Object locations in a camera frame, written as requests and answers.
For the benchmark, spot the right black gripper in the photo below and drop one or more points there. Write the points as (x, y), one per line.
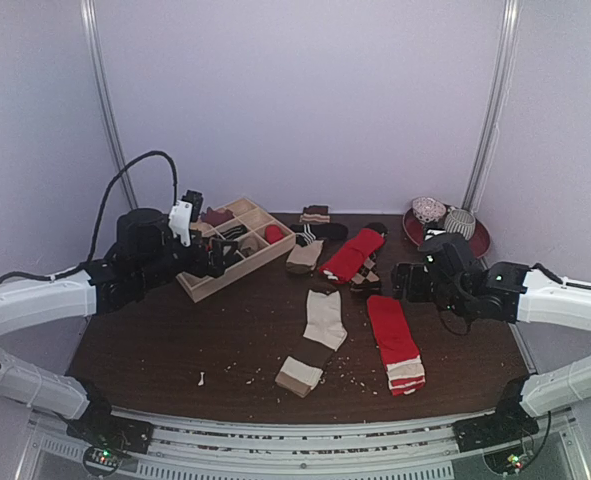
(407, 280)

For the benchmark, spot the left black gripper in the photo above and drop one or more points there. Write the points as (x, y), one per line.
(217, 264)

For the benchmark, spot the cream and brown sock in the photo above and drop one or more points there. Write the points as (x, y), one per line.
(323, 335)

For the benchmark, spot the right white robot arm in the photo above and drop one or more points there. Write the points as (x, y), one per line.
(518, 293)

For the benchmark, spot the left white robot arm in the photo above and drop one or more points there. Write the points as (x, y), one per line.
(151, 248)

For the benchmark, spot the black striped sock in box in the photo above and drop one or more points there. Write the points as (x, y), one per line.
(234, 232)

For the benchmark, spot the purple sock in box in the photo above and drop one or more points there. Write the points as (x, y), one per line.
(216, 217)

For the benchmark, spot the beige sock in box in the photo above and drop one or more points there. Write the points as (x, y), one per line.
(249, 246)

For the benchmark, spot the red plate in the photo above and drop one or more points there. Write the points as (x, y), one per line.
(480, 242)

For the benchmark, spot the wooden compartment box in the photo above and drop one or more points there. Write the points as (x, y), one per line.
(255, 218)

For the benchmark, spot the striped ceramic cup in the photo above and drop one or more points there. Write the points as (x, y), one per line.
(460, 221)

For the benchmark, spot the dotted white bowl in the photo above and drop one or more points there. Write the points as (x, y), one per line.
(428, 209)

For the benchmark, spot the red rolled sock in box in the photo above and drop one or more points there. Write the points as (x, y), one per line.
(273, 234)

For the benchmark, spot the beige brown folded sock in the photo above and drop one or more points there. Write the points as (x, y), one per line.
(303, 259)

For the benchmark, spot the red sock with stripes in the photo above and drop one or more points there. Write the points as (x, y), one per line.
(399, 354)

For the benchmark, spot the red folded sock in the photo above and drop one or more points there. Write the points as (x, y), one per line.
(347, 261)

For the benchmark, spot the black white striped sock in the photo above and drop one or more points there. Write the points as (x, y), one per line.
(308, 233)

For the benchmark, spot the brown striped folded sock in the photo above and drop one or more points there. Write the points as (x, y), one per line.
(315, 214)

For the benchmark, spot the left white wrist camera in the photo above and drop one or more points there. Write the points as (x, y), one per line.
(179, 221)

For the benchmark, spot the right aluminium frame post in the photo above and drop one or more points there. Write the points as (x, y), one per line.
(499, 92)

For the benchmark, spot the aluminium frame post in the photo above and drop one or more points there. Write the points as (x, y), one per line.
(91, 29)
(499, 92)

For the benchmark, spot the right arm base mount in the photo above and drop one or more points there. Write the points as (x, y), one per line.
(507, 442)

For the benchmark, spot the front aluminium rail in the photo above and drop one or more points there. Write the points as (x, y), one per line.
(185, 448)

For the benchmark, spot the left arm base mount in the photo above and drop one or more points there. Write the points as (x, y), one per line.
(112, 441)

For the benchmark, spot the left aluminium frame post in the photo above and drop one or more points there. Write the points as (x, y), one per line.
(91, 29)

